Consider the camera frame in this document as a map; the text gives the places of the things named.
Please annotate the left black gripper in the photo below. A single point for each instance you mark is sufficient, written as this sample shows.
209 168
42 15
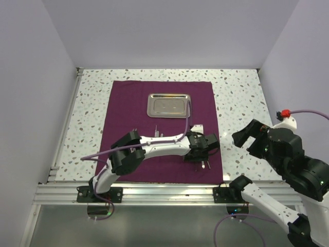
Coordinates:
203 157

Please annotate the stainless steel instrument tray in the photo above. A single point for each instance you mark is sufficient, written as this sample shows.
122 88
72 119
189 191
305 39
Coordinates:
164 105

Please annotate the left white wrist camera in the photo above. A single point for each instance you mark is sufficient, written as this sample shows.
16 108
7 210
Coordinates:
198 128

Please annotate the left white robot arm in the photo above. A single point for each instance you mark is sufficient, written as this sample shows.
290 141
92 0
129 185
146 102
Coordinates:
125 156

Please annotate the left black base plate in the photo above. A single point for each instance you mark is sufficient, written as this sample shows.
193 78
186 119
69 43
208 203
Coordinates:
86 195

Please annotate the aluminium mounting rail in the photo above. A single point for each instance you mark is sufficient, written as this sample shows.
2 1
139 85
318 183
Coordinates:
143 194

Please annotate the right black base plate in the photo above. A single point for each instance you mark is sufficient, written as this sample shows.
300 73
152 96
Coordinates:
227 195

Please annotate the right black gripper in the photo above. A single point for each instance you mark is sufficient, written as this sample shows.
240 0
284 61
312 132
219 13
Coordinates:
255 128

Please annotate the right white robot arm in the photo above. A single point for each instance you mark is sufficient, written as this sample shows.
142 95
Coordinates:
282 149

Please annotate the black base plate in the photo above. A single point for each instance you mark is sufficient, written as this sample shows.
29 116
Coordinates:
86 195
227 195

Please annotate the purple surgical cloth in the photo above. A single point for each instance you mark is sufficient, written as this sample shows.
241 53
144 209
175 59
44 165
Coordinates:
127 110

